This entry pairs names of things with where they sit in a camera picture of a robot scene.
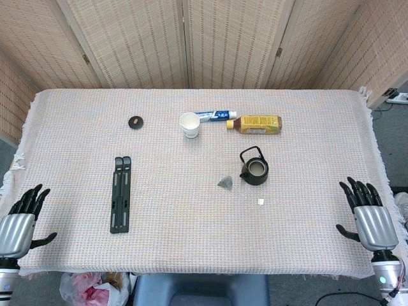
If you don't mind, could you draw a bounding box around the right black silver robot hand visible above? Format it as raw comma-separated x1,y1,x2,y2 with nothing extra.
335,177,399,253

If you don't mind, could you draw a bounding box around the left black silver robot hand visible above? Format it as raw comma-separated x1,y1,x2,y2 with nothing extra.
0,184,58,259

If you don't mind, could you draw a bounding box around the grey pyramid tea bag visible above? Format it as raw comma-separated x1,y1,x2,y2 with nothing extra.
217,175,233,191

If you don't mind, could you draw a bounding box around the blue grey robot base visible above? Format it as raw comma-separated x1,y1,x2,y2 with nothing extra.
132,273,271,306

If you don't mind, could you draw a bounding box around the white plastic bag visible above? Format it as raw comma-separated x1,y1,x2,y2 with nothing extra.
59,272,130,306

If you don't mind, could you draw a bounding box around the pink plastic bag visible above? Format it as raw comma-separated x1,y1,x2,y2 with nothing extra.
73,273,111,303

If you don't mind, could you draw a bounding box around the black cast iron teapot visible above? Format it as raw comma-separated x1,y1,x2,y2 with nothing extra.
239,145,269,186

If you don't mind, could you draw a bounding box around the yellow label tea bottle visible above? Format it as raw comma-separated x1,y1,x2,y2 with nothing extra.
226,115,283,136

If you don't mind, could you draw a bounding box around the white sneaker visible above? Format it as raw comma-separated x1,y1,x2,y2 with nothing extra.
394,191,408,227

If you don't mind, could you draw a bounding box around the black folded laptop stand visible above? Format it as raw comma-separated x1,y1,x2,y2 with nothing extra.
110,156,132,235

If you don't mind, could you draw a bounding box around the white power strip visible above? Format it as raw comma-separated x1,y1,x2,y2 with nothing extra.
386,92,408,105

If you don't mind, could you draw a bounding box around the woven folding screen panel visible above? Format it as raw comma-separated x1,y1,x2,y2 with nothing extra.
181,0,299,90
0,0,103,90
57,0,191,90
347,0,408,108
0,47,38,146
264,0,383,90

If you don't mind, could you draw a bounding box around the pale woven tablecloth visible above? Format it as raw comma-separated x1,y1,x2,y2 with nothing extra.
0,88,408,278

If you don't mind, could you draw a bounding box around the blue white toothpaste tube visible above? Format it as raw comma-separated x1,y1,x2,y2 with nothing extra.
194,110,238,124

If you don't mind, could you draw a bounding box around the white paper cup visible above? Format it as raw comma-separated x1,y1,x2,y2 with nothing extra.
178,112,201,140

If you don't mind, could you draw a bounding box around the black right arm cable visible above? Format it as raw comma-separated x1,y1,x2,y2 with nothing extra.
381,254,408,304

